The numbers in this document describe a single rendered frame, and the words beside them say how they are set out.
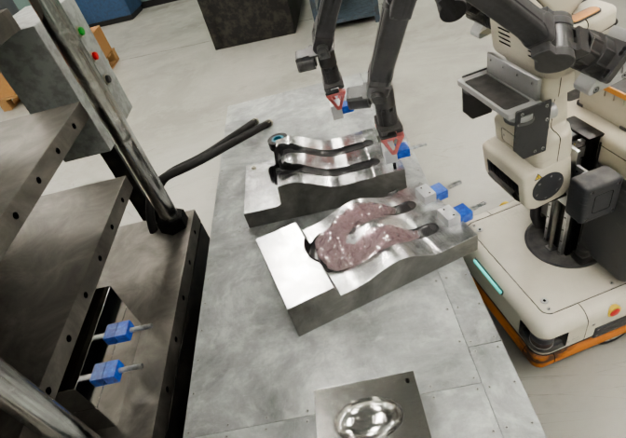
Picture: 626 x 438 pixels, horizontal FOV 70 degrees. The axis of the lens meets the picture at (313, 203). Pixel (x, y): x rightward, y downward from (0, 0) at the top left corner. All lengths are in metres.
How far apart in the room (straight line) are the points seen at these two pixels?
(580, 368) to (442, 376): 1.05
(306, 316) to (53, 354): 0.52
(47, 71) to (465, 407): 1.33
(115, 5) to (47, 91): 6.63
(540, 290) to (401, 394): 1.00
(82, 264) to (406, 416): 0.80
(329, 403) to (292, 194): 0.63
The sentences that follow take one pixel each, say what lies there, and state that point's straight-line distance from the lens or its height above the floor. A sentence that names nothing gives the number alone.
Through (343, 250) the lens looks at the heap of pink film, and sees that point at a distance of 1.12.
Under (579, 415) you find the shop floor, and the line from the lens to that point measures 1.92.
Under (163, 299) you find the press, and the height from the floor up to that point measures 0.78.
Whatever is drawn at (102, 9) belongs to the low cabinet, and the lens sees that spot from 8.22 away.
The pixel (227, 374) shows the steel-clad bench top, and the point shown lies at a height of 0.80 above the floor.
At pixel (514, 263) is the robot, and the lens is 1.89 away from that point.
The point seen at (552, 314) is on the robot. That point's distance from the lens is 1.77.
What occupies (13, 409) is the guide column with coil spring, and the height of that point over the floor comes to 1.10.
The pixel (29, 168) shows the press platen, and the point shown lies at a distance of 1.13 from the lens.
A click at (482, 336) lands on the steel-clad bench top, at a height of 0.80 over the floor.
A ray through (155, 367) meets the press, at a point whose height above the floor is 0.78.
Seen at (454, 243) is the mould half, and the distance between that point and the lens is 1.16.
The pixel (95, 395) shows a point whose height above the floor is 0.89.
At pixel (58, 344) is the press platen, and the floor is 1.04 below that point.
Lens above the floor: 1.71
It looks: 39 degrees down
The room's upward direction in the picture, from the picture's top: 17 degrees counter-clockwise
